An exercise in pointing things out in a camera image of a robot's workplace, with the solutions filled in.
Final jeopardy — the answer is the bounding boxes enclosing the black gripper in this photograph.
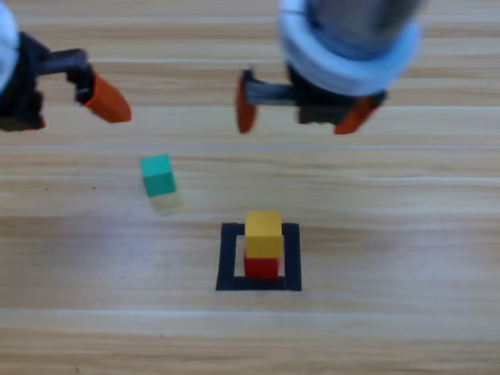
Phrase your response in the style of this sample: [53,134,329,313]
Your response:
[234,64,388,136]
[0,33,133,132]

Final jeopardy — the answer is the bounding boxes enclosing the green wooden cube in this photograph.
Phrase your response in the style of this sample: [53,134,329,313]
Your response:
[139,153,177,198]

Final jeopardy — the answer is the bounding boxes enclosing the yellow wooden cube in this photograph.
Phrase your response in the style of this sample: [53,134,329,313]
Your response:
[245,210,283,259]

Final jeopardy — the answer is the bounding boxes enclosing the red wooden cube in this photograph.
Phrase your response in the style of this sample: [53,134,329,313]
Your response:
[244,255,281,280]

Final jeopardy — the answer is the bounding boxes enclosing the black tape square outline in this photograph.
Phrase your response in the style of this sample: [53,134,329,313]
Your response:
[215,222,302,293]

